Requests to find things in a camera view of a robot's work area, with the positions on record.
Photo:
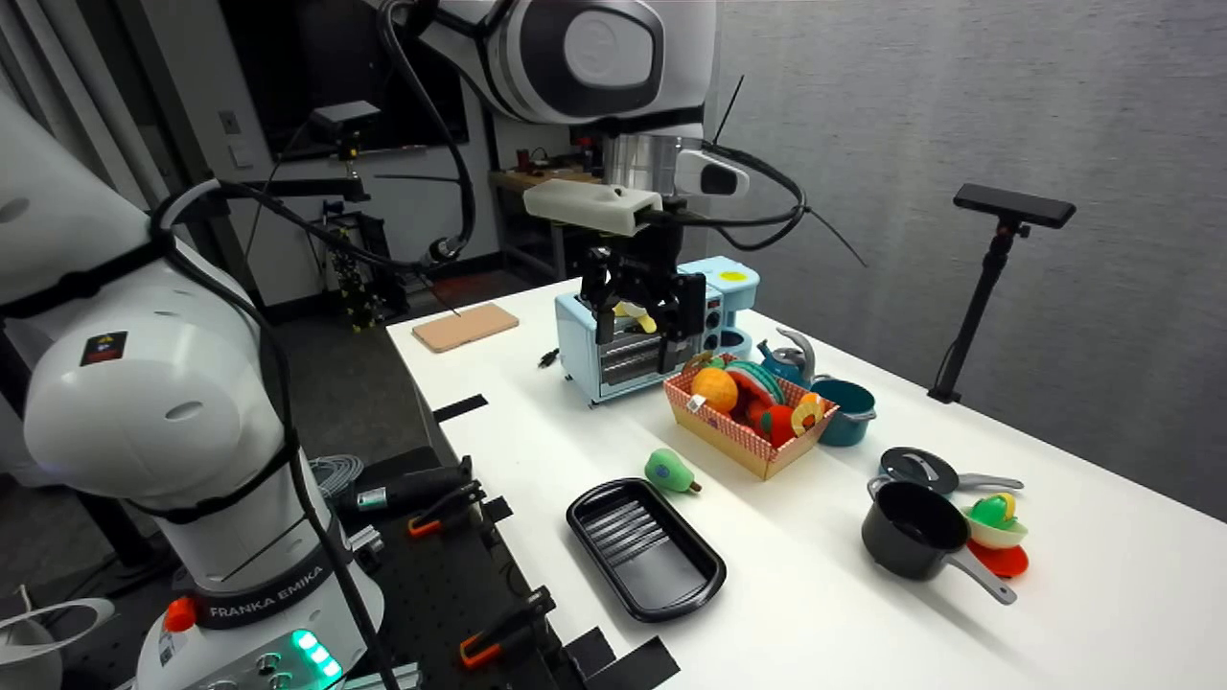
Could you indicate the orange handled clamp front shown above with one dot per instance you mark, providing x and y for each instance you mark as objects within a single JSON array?
[{"x": 492, "y": 642}]

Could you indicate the teal toy kettle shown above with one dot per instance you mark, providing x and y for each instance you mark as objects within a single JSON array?
[{"x": 793, "y": 358}]

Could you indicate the brown cork board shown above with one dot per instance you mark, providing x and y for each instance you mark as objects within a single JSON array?
[{"x": 467, "y": 328}]

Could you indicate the orange handled clamp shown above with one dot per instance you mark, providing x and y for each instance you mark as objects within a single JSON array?
[
  {"x": 492, "y": 642},
  {"x": 467, "y": 504}
]

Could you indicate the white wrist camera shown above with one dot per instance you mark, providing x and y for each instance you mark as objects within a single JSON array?
[{"x": 603, "y": 210}]

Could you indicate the light blue toy oven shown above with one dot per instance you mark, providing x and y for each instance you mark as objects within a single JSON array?
[{"x": 633, "y": 361}]

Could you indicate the green pear plush toy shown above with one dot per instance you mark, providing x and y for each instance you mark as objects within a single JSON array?
[{"x": 669, "y": 472}]

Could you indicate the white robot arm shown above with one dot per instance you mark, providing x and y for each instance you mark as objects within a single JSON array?
[{"x": 159, "y": 381}]

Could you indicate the yellow banana plush toy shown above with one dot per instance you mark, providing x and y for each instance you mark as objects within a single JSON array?
[{"x": 639, "y": 317}]

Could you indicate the dark grey toy pan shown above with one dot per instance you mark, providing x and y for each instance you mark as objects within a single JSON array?
[{"x": 927, "y": 468}]

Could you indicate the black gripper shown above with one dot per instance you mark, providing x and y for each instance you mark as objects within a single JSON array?
[{"x": 647, "y": 270}]

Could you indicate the black toy pot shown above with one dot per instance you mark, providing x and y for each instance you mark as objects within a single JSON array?
[{"x": 915, "y": 535}]

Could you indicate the black plastic tray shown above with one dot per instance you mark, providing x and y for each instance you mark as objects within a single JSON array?
[{"x": 647, "y": 552}]

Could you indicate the red checkered cardboard box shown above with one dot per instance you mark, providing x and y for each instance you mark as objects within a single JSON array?
[{"x": 733, "y": 436}]

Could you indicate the black camera stand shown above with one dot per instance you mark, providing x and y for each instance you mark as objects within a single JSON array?
[{"x": 1019, "y": 215}]

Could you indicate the teal toy bowl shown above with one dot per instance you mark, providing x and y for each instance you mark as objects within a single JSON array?
[{"x": 853, "y": 411}]

